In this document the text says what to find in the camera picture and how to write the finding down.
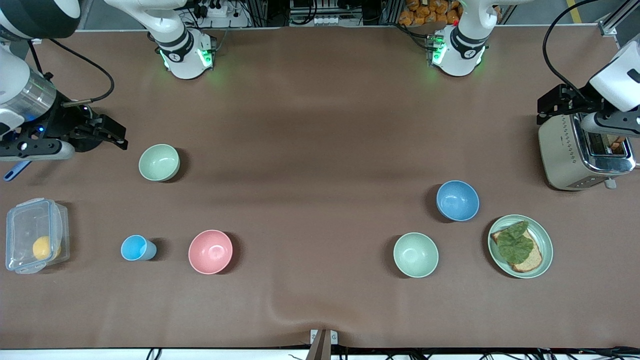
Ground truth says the pale green bowl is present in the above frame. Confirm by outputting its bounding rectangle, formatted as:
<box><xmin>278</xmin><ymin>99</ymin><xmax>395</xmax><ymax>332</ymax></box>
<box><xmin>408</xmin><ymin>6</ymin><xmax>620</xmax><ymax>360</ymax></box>
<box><xmin>393</xmin><ymin>232</ymin><xmax>439</xmax><ymax>279</ymax></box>
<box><xmin>138</xmin><ymin>144</ymin><xmax>181</xmax><ymax>182</ymax></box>

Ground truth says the blue bowl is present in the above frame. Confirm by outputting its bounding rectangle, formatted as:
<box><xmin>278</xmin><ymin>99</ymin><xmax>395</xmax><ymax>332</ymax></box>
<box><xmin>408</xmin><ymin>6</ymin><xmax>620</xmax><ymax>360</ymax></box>
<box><xmin>436</xmin><ymin>180</ymin><xmax>480</xmax><ymax>222</ymax></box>

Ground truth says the pink bowl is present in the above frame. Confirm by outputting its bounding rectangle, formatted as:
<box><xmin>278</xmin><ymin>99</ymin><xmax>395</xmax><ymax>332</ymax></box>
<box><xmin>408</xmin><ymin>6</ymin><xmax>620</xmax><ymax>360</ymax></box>
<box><xmin>188</xmin><ymin>230</ymin><xmax>234</xmax><ymax>275</ymax></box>

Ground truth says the beige metal toaster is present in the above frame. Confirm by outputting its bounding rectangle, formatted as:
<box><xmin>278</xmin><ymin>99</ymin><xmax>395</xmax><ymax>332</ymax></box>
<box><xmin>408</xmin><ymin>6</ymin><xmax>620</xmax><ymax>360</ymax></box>
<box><xmin>538</xmin><ymin>112</ymin><xmax>637</xmax><ymax>191</ymax></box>

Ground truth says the clear plastic lidded container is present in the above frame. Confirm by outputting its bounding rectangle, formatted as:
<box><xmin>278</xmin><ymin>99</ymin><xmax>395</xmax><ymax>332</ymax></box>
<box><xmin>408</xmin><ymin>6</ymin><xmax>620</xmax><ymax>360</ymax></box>
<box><xmin>5</xmin><ymin>198</ymin><xmax>70</xmax><ymax>275</ymax></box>

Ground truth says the light blue cup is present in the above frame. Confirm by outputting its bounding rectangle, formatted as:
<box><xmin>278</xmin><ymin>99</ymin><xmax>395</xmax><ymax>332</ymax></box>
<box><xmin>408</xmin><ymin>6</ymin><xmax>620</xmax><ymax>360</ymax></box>
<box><xmin>120</xmin><ymin>235</ymin><xmax>157</xmax><ymax>262</ymax></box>

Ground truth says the yellow lemon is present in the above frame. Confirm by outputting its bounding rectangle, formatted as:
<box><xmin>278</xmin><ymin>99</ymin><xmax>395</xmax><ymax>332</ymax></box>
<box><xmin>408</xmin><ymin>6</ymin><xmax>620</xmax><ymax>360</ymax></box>
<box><xmin>32</xmin><ymin>236</ymin><xmax>62</xmax><ymax>261</ymax></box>

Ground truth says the pale green plate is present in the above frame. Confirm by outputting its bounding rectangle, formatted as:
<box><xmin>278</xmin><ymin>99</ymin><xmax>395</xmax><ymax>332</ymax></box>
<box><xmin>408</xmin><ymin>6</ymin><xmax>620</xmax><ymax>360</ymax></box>
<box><xmin>488</xmin><ymin>215</ymin><xmax>554</xmax><ymax>279</ymax></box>

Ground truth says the green lettuce leaf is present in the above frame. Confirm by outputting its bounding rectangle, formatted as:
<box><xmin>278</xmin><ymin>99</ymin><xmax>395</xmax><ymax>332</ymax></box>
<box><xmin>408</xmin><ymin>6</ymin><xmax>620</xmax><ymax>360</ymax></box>
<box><xmin>496</xmin><ymin>221</ymin><xmax>535</xmax><ymax>265</ymax></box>

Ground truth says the brown bread slice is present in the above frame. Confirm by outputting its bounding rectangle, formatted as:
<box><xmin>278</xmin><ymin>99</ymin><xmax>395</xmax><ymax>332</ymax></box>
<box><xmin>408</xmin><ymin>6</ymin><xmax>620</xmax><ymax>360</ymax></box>
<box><xmin>490</xmin><ymin>227</ymin><xmax>543</xmax><ymax>273</ymax></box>

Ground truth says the bag of orange snacks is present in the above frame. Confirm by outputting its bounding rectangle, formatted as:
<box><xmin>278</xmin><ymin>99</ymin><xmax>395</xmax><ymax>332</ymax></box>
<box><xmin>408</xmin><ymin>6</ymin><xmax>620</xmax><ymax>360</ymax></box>
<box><xmin>398</xmin><ymin>0</ymin><xmax>501</xmax><ymax>27</ymax></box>

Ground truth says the white power strip with plugs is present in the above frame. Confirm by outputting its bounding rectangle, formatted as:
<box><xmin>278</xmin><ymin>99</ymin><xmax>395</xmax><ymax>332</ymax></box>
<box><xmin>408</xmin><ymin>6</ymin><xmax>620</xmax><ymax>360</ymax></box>
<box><xmin>192</xmin><ymin>0</ymin><xmax>251</xmax><ymax>29</ymax></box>

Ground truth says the brown table cover cloth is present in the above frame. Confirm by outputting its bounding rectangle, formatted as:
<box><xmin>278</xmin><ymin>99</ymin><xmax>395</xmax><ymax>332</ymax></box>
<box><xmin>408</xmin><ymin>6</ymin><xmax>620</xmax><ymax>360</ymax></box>
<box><xmin>0</xmin><ymin>25</ymin><xmax>640</xmax><ymax>349</ymax></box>

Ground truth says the long white power strip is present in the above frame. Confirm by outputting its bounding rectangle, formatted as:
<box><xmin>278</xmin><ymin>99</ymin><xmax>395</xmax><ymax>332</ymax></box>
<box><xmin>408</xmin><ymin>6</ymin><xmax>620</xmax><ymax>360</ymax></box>
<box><xmin>314</xmin><ymin>15</ymin><xmax>364</xmax><ymax>27</ymax></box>

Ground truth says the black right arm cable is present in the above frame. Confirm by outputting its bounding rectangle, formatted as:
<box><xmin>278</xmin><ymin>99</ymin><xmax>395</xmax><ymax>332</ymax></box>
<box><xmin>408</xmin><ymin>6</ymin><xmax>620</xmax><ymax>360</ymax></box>
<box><xmin>29</xmin><ymin>39</ymin><xmax>116</xmax><ymax>107</ymax></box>

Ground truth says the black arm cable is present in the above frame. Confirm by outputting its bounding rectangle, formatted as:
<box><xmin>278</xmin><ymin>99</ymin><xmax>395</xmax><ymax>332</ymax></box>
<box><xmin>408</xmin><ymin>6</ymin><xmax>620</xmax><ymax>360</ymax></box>
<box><xmin>542</xmin><ymin>0</ymin><xmax>601</xmax><ymax>98</ymax></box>
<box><xmin>29</xmin><ymin>39</ymin><xmax>116</xmax><ymax>107</ymax></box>

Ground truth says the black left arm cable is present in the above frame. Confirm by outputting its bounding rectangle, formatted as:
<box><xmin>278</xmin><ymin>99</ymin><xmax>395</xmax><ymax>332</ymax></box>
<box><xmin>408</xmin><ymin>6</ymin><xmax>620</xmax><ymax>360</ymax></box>
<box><xmin>542</xmin><ymin>0</ymin><xmax>601</xmax><ymax>98</ymax></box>

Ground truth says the black saucepan with blue handle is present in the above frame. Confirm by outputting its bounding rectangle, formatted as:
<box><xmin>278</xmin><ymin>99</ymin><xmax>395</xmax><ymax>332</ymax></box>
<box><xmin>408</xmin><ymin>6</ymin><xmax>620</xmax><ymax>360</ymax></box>
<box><xmin>4</xmin><ymin>140</ymin><xmax>103</xmax><ymax>182</ymax></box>

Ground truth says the aluminium frame profile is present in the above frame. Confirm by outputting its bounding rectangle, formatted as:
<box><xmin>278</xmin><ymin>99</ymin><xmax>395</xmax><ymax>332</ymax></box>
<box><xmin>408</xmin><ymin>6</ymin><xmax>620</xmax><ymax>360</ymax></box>
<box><xmin>597</xmin><ymin>0</ymin><xmax>640</xmax><ymax>37</ymax></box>

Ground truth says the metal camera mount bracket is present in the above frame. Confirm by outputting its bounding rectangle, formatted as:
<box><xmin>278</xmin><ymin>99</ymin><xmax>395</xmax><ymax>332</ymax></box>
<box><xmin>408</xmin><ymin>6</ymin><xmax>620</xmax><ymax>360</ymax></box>
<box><xmin>306</xmin><ymin>329</ymin><xmax>339</xmax><ymax>360</ymax></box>

